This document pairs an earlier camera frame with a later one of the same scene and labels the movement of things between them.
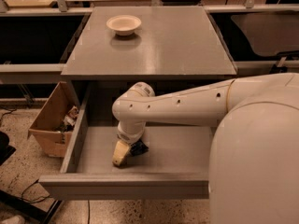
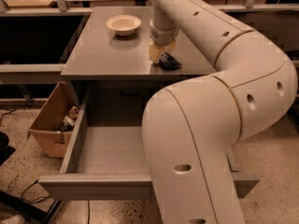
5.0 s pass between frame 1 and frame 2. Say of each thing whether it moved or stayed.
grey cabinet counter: stayed
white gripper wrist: moved
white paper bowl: stayed
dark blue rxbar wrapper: moved
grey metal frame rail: stayed
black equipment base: stayed
